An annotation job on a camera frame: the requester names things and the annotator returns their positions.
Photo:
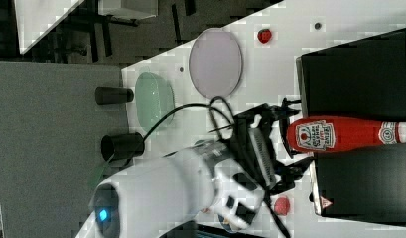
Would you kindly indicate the black cylinder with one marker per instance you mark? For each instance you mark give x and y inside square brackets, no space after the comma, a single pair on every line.
[111,95]
[122,147]

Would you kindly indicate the pink toy fruit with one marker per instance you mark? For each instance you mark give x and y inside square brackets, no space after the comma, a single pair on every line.
[282,206]

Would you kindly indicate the black cylinder lower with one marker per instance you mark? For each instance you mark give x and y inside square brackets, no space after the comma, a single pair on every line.
[122,147]

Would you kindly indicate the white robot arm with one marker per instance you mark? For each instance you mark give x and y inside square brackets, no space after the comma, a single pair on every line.
[234,178]

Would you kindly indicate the round lilac plate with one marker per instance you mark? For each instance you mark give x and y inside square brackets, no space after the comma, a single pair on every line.
[215,63]

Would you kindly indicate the green perforated colander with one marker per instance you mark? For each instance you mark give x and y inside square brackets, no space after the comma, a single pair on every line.
[154,98]

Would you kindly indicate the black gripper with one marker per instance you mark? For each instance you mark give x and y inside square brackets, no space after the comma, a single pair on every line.
[253,149]

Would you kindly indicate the red toy strawberry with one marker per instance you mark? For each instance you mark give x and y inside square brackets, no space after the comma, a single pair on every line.
[264,36]

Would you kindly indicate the black cylinder upper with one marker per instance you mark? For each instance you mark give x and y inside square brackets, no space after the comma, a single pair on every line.
[111,95]

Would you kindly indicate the red knitted ketchup bottle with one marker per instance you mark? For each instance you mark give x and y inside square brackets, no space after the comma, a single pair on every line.
[325,134]

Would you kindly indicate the black toaster oven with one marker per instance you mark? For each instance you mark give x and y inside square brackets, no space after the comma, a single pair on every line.
[363,79]

